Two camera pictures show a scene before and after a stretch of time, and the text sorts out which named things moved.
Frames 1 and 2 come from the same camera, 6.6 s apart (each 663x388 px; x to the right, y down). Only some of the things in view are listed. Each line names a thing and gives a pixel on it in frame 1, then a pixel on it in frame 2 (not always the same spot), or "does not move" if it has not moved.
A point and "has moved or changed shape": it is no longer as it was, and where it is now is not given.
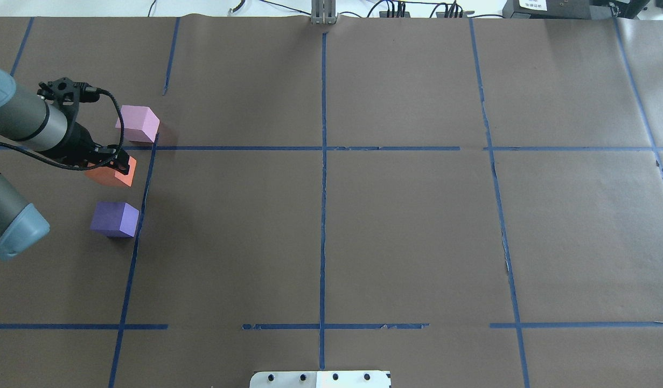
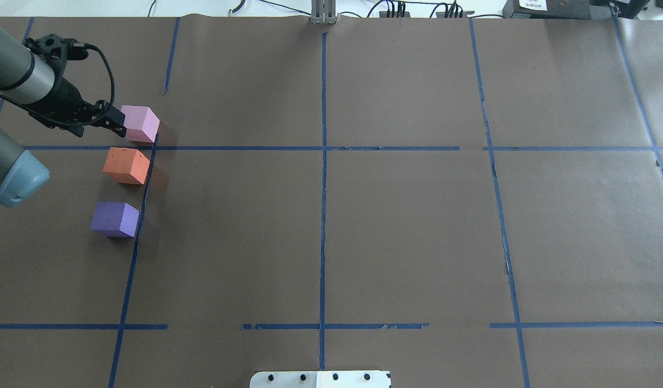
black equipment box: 591,9 does not move
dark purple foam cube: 114,219 does not move
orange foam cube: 107,175 has moved or changed shape
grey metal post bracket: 323,12 does not move
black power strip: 384,14 does not move
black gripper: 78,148 → 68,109
